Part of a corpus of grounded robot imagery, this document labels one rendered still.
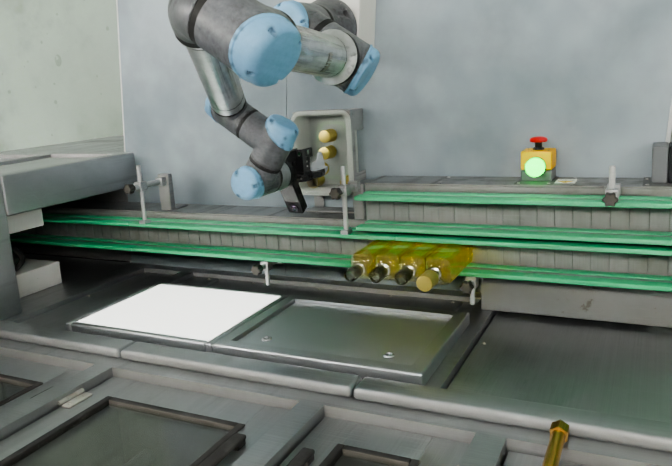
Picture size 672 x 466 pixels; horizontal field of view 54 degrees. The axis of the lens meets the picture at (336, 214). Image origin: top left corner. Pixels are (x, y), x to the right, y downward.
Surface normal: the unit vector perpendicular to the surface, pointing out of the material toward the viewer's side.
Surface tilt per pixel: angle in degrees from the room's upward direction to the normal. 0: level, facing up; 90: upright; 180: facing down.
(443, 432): 0
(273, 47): 84
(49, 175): 90
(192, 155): 0
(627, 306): 0
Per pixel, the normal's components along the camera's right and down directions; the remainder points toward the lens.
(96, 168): 0.90, 0.04
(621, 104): -0.44, 0.21
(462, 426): -0.06, -0.98
